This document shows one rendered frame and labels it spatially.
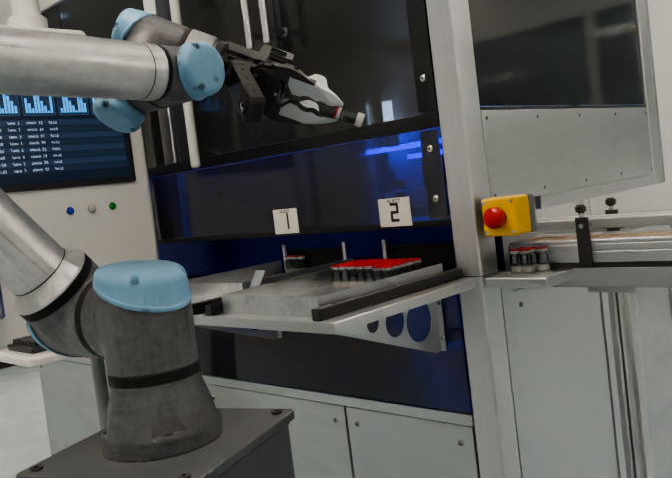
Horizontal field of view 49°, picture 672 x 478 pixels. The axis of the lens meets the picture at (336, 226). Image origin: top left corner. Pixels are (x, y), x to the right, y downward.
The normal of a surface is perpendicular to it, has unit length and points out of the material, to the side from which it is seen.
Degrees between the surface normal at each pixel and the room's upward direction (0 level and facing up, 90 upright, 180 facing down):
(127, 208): 90
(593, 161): 90
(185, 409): 72
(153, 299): 87
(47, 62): 98
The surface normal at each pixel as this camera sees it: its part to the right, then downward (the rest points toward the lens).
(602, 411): 0.72, -0.05
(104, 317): -0.63, 0.11
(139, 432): -0.18, -0.23
